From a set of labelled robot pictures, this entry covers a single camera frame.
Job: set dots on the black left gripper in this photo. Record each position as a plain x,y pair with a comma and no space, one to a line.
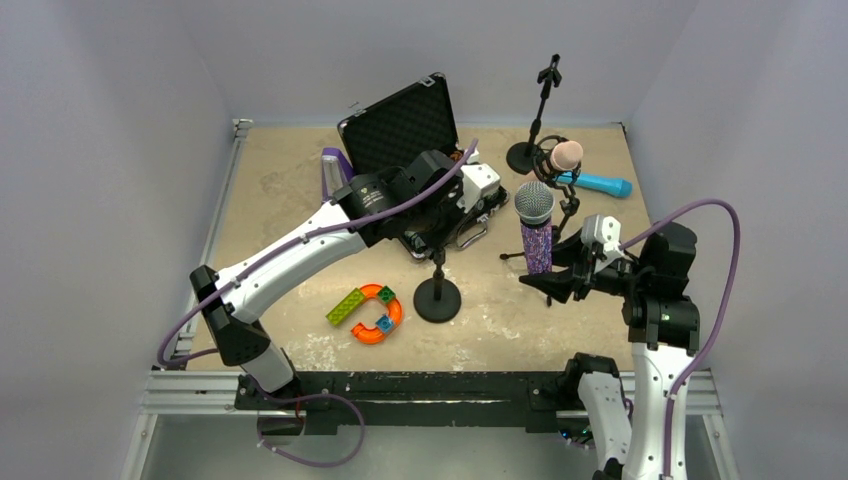
460,216

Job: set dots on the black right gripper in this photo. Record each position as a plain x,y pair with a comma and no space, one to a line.
584,273

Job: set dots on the black round-base stand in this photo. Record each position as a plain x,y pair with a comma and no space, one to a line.
437,300
520,156

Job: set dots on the purple glitter microphone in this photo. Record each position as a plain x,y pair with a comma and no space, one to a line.
534,204

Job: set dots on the beige pink microphone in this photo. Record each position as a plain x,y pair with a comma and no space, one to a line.
565,156

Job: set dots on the black tripod shock-mount stand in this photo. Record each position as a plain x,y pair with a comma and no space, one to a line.
566,201

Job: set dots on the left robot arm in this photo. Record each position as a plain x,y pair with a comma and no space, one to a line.
433,195

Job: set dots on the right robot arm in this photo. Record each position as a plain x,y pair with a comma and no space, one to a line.
646,438

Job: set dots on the green square brick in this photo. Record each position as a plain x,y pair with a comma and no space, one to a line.
385,295

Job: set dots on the blue microphone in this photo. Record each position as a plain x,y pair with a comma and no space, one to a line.
615,187

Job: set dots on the black poker chip case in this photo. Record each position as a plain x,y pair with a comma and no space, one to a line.
417,118

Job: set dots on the blue square brick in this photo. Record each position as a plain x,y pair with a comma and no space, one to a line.
385,324

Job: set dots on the purple metronome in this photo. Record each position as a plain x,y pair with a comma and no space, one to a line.
336,171

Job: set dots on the orange curved toy track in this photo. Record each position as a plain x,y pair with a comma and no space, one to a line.
372,335

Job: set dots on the lime green long brick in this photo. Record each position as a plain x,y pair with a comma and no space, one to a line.
346,307

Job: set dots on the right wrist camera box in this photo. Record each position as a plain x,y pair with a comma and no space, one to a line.
601,234

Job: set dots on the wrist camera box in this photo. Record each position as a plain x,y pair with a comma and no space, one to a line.
601,234
480,181

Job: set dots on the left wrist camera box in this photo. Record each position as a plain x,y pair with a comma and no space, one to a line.
480,181

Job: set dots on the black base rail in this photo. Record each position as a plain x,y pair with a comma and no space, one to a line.
324,401

